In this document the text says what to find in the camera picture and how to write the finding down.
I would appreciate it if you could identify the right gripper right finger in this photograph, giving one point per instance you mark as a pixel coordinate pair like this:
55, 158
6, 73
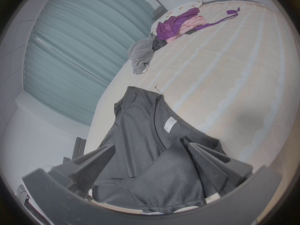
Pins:
211, 167

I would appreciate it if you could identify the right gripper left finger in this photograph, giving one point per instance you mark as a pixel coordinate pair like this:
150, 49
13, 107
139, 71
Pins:
93, 170

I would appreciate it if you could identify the black T-shirt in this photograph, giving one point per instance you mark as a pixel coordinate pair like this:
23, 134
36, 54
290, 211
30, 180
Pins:
140, 137

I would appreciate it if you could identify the black chest of drawers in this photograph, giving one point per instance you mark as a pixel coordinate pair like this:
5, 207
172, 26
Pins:
78, 149

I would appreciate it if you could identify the bed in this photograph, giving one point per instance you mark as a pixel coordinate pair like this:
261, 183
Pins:
211, 78

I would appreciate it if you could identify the grey knit garment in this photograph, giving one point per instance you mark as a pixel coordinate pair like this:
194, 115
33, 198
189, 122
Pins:
140, 53

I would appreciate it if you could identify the blue-green curtain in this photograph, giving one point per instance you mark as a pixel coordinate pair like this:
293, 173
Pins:
82, 43

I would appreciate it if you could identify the black satin garment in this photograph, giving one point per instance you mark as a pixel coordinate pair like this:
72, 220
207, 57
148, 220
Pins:
159, 44

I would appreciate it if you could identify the small black garment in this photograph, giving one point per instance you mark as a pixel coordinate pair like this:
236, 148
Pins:
192, 31

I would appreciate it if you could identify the purple satin garment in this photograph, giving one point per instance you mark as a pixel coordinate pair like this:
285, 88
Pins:
168, 28

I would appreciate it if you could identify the pink garment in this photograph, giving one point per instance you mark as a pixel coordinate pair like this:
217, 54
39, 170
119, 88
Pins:
194, 22

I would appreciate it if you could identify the white printed pillow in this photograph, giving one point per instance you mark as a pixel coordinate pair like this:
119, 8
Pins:
178, 8

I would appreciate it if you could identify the grey bedside table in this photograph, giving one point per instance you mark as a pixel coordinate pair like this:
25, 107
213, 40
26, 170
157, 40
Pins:
159, 12

